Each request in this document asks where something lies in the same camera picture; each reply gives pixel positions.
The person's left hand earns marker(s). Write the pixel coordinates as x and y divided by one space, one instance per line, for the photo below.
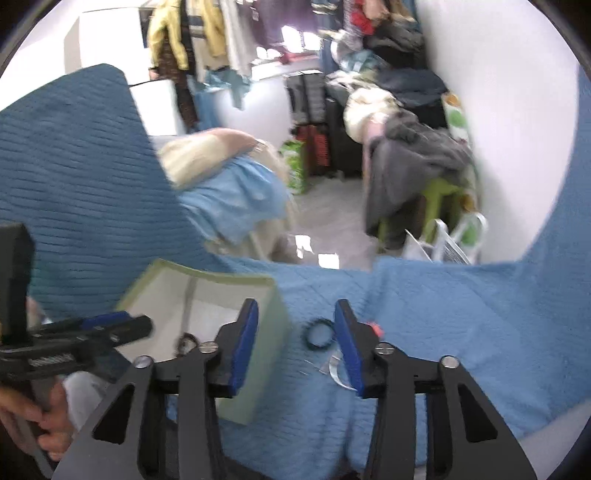
51 406

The white tote bag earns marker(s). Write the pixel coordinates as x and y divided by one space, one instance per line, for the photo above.
443 244

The white puffy jacket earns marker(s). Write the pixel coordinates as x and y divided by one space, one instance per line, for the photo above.
369 110

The cream pillow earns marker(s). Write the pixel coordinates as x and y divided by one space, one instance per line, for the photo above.
203 152

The grey suitcase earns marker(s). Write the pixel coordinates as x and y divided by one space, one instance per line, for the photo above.
307 97

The grey towel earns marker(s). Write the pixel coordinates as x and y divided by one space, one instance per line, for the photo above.
406 170

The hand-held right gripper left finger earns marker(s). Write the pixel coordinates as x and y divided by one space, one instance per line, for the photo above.
244 341

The pile of clothes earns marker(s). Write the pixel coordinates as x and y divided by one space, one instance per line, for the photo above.
397 60

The orange carrot charm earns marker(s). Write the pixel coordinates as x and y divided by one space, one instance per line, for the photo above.
376 329

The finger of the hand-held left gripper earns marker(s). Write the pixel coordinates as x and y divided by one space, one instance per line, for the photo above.
124 330
104 319

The ironing board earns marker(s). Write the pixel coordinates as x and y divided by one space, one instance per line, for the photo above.
457 120

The green cardboard box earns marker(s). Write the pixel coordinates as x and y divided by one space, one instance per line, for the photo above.
207 300

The green plastic stool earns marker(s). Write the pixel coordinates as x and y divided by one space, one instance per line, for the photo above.
438 194

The green shopping bag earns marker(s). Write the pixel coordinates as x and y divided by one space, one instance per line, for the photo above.
295 166

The black suitcase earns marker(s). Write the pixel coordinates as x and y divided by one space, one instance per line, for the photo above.
344 138

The yellow jacket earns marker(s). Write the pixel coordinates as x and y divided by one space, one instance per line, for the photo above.
168 32
214 27

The row of hanging clothes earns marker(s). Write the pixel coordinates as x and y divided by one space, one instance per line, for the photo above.
258 32

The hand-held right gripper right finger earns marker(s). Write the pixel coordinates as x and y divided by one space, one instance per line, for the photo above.
348 350

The red plaid bag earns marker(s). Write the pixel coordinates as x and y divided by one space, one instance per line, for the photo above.
314 147

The light blue blanket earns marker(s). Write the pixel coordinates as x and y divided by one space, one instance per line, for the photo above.
231 198

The white wardrobe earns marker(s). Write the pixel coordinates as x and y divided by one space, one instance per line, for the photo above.
111 46

